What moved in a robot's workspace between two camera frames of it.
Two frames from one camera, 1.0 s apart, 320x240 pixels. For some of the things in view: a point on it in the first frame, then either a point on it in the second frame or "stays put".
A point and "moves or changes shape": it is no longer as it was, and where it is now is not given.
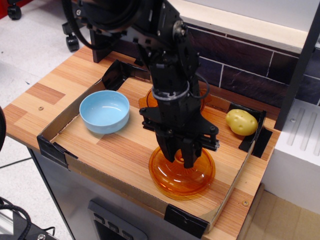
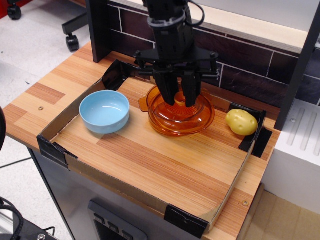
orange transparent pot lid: (177, 182) moves or changes shape
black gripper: (181, 115) → (174, 50)
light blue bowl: (105, 112) stays put
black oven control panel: (110, 222) stays put
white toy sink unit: (293, 174) stays put
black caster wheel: (14, 12) stays put
